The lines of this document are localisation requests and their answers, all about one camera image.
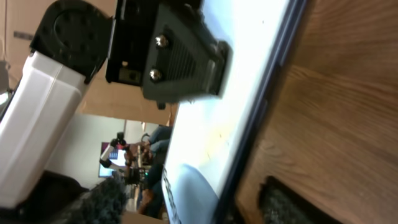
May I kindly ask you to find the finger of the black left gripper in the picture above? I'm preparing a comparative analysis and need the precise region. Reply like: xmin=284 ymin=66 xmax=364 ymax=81
xmin=142 ymin=3 xmax=229 ymax=103

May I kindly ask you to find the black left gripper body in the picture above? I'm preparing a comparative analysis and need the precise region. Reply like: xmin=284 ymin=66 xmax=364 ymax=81
xmin=106 ymin=0 xmax=201 ymax=86

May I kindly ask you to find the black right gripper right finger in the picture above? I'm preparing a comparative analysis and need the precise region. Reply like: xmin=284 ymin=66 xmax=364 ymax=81
xmin=257 ymin=176 xmax=341 ymax=224

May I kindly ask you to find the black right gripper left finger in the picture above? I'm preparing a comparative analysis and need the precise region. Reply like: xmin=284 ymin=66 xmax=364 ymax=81
xmin=49 ymin=177 xmax=127 ymax=224

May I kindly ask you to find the blue Samsung Galaxy smartphone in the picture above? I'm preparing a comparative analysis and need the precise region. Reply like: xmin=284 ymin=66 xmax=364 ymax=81
xmin=162 ymin=0 xmax=310 ymax=223

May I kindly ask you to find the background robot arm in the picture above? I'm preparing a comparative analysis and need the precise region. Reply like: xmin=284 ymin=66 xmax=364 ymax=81
xmin=47 ymin=138 xmax=338 ymax=224

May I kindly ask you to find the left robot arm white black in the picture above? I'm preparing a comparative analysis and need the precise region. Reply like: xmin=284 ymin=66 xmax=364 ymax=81
xmin=1 ymin=1 xmax=229 ymax=209

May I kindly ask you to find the background person seated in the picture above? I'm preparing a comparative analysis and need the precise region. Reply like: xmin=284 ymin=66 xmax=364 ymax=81
xmin=137 ymin=126 xmax=173 ymax=218

